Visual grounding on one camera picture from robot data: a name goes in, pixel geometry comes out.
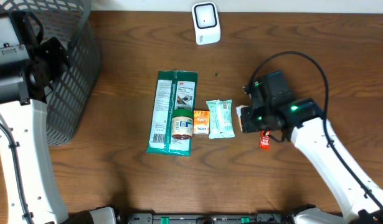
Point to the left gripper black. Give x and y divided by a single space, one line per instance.
53 58

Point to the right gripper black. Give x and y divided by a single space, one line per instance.
249 124

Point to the orange tissue pack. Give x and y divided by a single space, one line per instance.
201 122
239 114

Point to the red snack bar wrapper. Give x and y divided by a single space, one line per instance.
264 140

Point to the mint green wipes packet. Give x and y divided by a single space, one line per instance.
220 119

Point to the green lid glass jar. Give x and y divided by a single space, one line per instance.
182 124

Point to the green 3M gloves package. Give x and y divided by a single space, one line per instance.
175 89

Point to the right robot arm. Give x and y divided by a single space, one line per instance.
302 122

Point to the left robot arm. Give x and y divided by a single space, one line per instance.
32 192

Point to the white barcode scanner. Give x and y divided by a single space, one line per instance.
206 23

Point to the grey plastic mesh basket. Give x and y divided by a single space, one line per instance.
68 94

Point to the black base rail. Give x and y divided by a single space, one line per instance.
269 218

